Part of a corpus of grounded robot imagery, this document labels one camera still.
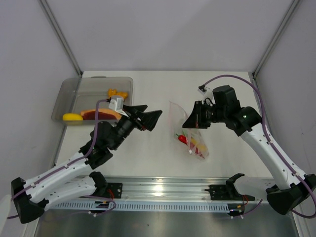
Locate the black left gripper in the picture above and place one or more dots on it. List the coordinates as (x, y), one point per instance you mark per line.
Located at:
(150, 118)

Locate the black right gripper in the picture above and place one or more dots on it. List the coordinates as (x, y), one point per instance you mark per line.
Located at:
(196, 120)

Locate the clear pink zip top bag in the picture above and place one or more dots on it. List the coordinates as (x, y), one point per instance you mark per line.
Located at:
(177, 116)

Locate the red chili pepper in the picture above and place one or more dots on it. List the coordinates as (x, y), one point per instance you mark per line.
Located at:
(183, 140)

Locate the yellow lemon toy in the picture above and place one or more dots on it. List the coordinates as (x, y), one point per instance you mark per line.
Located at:
(198, 147)
(72, 117)

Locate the orange ginger root toy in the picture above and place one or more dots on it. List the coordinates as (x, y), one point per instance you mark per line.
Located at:
(112, 92)

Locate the grey translucent plastic tray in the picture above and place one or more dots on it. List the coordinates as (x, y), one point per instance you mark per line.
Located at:
(76, 95)

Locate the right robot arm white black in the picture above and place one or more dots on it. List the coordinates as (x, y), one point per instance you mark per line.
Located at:
(292, 184)

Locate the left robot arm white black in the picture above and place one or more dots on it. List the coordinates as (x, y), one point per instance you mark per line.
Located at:
(77, 176)

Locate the red grapefruit wedge toy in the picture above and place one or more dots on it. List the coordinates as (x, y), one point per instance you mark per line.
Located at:
(103, 114)

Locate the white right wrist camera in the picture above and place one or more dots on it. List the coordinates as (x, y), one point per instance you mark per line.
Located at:
(206, 92)

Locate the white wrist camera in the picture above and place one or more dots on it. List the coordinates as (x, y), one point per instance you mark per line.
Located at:
(116, 104)
(206, 92)

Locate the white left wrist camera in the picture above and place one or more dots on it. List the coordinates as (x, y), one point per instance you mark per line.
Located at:
(116, 104)

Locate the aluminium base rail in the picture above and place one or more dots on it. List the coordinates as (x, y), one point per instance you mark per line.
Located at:
(186, 189)

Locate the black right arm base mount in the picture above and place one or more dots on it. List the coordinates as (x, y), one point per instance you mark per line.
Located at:
(226, 192)

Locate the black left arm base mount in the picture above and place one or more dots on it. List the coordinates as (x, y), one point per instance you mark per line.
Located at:
(113, 191)

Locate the grey slotted cable duct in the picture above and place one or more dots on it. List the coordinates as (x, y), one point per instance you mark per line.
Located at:
(120, 205)

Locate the left aluminium frame post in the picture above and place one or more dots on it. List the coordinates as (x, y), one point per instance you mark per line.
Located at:
(60, 36)

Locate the aluminium frame post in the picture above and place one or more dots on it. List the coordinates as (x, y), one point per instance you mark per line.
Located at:
(60, 36)
(285, 21)

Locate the right aluminium frame post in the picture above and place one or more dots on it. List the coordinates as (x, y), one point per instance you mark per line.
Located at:
(285, 21)

